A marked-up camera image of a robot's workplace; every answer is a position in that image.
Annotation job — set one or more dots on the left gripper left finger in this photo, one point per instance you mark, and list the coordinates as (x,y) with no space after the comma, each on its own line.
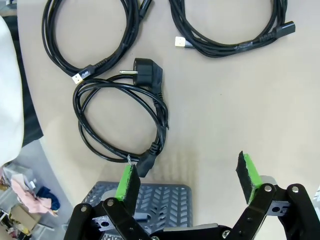
(127,190)

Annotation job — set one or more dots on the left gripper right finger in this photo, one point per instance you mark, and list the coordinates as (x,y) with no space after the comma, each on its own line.
(250,185)

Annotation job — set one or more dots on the blue-grey plastic basket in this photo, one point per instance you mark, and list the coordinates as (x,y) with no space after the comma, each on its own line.
(165,200)

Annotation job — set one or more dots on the pink checkered cloth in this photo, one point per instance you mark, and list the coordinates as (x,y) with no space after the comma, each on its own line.
(32,195)

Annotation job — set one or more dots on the open cardboard box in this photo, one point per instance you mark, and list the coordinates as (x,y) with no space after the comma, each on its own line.
(23,220)

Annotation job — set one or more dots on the person in white sweatshirt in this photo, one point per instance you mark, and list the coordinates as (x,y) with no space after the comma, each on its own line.
(8,100)

